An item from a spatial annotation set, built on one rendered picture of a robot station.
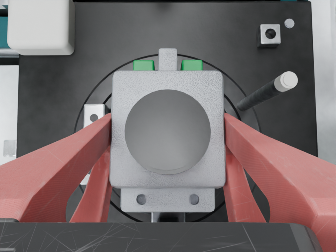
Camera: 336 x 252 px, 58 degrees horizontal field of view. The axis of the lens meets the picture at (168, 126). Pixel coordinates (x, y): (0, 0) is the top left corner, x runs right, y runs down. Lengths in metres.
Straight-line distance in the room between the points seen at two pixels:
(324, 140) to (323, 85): 0.05
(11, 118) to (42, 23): 0.11
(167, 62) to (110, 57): 0.10
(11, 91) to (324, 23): 0.29
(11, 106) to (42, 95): 0.07
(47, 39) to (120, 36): 0.06
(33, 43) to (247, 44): 0.17
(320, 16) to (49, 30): 0.22
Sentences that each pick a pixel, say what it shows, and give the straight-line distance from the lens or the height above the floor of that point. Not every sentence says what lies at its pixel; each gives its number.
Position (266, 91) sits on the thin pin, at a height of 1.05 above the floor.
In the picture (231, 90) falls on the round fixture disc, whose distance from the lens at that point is 0.23.
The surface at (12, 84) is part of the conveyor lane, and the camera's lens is 0.34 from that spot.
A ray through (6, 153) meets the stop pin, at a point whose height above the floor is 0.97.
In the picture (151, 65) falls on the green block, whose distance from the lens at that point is 0.18.
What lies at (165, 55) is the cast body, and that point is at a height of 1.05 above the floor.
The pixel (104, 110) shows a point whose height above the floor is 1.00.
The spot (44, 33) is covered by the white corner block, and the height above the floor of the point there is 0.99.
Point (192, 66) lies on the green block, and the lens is 0.18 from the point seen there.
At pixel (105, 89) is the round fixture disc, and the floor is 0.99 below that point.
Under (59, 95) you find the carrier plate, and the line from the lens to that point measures 0.26.
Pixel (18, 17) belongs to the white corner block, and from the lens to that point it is 0.26.
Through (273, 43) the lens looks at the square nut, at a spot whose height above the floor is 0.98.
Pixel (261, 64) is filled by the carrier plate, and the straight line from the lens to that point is 0.26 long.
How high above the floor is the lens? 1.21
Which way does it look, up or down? 86 degrees down
